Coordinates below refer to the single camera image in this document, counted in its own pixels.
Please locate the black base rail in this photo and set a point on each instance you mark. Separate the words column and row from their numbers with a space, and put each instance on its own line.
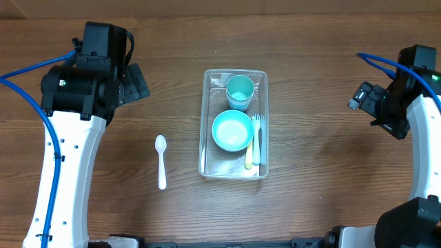
column 224, row 244

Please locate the white plastic spoon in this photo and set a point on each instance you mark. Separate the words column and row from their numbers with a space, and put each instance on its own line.
column 160, row 146

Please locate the light blue plastic fork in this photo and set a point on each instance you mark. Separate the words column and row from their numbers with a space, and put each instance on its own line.
column 256, row 145

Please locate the teal top cup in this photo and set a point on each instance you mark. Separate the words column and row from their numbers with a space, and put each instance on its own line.
column 240, row 88

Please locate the light blue lower cup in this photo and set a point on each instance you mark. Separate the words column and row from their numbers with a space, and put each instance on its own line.
column 238, row 106

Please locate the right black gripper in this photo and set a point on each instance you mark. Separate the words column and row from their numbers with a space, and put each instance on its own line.
column 369, row 94

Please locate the clear plastic container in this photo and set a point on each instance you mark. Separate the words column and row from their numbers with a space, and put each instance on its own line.
column 215, row 162

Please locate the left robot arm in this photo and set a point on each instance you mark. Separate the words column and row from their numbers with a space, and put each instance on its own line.
column 79, row 98

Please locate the light blue bowl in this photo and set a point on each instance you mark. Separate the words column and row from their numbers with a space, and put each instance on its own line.
column 232, row 130

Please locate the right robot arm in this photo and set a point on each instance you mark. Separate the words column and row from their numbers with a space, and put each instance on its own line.
column 409, row 105

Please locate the yellow plastic fork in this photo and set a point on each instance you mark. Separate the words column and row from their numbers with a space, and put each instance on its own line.
column 249, row 156

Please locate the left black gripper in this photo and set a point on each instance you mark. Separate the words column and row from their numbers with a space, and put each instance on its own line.
column 133, row 83

